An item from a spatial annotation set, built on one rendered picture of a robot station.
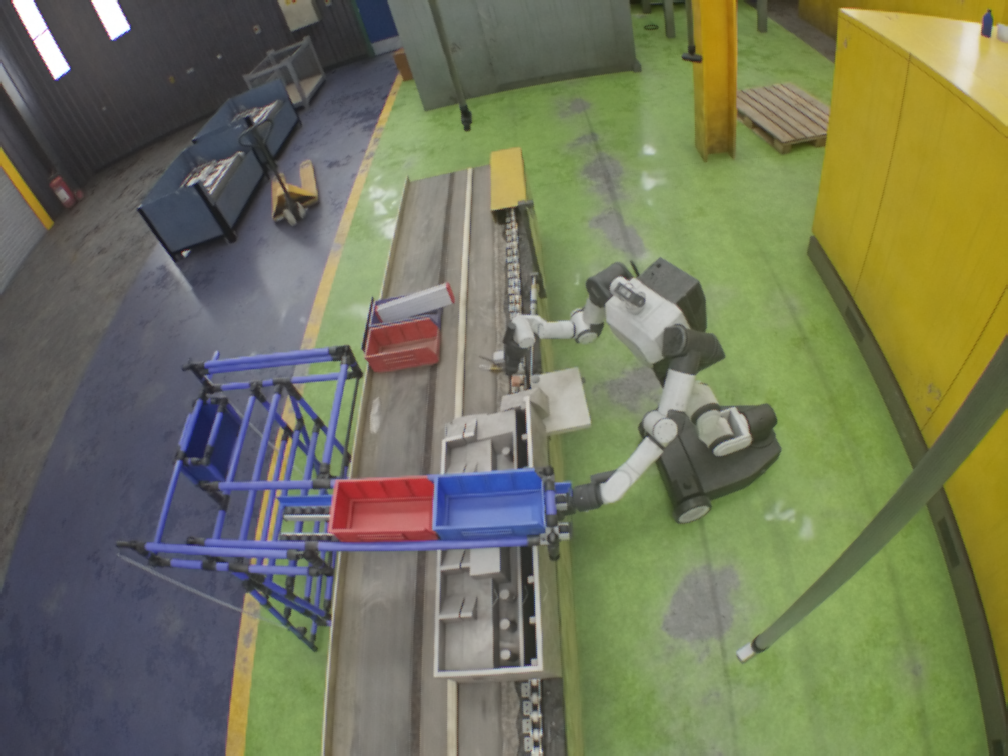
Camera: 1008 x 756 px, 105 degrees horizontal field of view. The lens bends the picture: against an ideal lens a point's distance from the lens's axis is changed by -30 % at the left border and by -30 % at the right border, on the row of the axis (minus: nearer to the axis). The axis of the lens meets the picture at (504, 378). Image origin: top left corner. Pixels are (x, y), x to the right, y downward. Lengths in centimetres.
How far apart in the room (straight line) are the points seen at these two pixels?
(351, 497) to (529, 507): 55
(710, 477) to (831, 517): 71
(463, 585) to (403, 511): 36
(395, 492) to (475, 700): 78
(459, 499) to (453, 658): 54
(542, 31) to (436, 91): 152
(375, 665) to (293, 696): 112
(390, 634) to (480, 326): 151
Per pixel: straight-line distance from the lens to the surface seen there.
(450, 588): 191
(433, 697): 202
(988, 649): 304
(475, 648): 181
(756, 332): 362
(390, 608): 214
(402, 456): 239
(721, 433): 268
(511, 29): 696
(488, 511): 163
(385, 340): 278
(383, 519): 170
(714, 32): 490
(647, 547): 281
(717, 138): 530
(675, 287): 185
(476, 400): 243
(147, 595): 408
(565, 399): 228
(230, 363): 226
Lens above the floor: 265
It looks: 50 degrees down
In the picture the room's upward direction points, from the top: 19 degrees counter-clockwise
